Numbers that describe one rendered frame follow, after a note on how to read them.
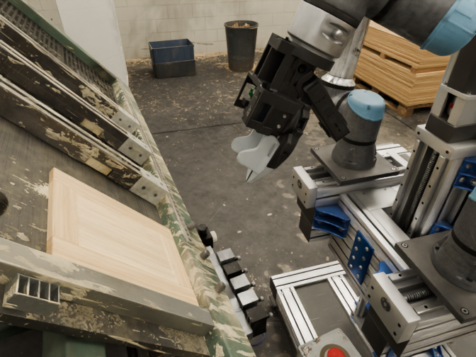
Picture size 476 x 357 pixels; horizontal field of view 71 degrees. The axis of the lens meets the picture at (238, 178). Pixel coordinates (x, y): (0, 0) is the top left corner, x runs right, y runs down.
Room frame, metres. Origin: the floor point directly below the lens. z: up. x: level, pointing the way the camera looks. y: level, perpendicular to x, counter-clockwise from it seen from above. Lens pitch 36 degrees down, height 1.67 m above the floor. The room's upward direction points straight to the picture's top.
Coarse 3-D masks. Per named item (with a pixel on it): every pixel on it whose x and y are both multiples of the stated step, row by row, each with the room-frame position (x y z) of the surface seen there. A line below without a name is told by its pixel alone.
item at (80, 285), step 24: (0, 240) 0.35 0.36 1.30; (0, 264) 0.32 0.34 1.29; (24, 264) 0.33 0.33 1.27; (48, 264) 0.36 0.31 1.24; (72, 264) 0.39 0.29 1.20; (72, 288) 0.34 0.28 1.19; (96, 288) 0.36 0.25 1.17; (120, 288) 0.39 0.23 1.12; (144, 288) 0.43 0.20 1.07; (120, 312) 0.37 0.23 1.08; (144, 312) 0.38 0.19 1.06; (168, 312) 0.40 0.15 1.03; (192, 312) 0.44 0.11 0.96
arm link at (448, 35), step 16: (400, 0) 0.41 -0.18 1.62; (416, 0) 0.40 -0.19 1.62; (432, 0) 0.40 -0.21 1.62; (448, 0) 0.40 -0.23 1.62; (464, 0) 0.40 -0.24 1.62; (384, 16) 0.42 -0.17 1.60; (400, 16) 0.41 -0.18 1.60; (416, 16) 0.40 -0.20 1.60; (432, 16) 0.40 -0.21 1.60; (448, 16) 0.40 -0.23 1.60; (464, 16) 0.40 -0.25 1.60; (400, 32) 0.42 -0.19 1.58; (416, 32) 0.41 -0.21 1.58; (432, 32) 0.40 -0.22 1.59; (448, 32) 0.40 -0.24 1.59; (464, 32) 0.39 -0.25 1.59; (432, 48) 0.41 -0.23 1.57; (448, 48) 0.40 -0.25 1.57
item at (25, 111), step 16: (0, 80) 0.82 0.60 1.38; (0, 96) 0.79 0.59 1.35; (16, 96) 0.80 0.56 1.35; (32, 96) 0.86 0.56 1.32; (0, 112) 0.78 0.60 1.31; (16, 112) 0.80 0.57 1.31; (32, 112) 0.81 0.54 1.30; (48, 112) 0.86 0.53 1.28; (32, 128) 0.80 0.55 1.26; (48, 128) 0.82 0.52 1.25; (64, 128) 0.83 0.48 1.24; (80, 128) 0.90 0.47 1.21; (64, 144) 0.83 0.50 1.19; (80, 144) 0.84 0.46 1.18; (96, 144) 0.87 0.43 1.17; (80, 160) 0.84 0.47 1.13; (112, 160) 0.87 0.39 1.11; (128, 160) 0.94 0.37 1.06; (112, 176) 0.87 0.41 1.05; (128, 176) 0.89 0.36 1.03; (144, 176) 0.91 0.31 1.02; (144, 192) 0.90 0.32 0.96; (160, 192) 0.92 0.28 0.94
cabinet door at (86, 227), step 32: (64, 192) 0.61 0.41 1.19; (96, 192) 0.71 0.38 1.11; (64, 224) 0.50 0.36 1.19; (96, 224) 0.58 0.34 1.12; (128, 224) 0.66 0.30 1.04; (64, 256) 0.42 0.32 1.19; (96, 256) 0.46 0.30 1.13; (128, 256) 0.53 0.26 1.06; (160, 256) 0.61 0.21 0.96; (160, 288) 0.48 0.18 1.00; (192, 288) 0.56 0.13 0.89
